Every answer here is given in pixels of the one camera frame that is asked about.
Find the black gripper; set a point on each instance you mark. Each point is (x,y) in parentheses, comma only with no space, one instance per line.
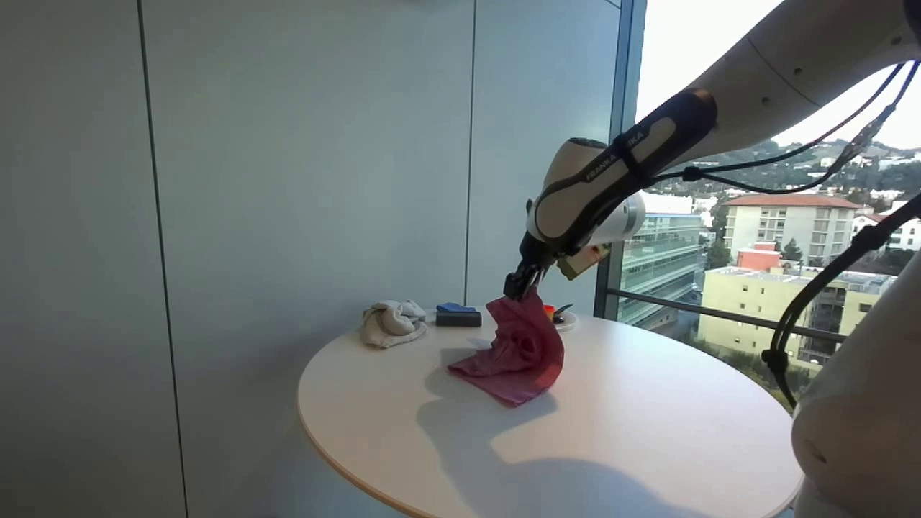
(534,262)

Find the pink shirt with orange print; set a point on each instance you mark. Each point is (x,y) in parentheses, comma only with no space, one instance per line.
(520,360)

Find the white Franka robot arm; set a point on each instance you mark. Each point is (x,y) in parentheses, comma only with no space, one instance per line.
(796,58)

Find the orange cup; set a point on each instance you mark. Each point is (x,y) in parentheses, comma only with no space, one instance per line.
(547,313)

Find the white plate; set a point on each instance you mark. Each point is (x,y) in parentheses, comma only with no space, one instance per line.
(569,320)

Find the flat black block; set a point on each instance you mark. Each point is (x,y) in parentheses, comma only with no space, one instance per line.
(461,320)

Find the small blue object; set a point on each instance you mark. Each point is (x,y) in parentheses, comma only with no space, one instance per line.
(454,310)

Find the crumpled white cloth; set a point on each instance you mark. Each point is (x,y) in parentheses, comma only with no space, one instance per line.
(392,320)

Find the metal balcony railing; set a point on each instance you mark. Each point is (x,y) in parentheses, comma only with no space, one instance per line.
(693,305)

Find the yellow building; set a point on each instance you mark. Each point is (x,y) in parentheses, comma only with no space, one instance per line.
(737,305)

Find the white building with red roof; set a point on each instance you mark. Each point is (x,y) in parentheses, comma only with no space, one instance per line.
(779,225)

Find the gold wrist camera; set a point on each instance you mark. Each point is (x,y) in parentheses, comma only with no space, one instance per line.
(586,261)

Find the blue window frame post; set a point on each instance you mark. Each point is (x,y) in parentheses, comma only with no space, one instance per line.
(628,38)

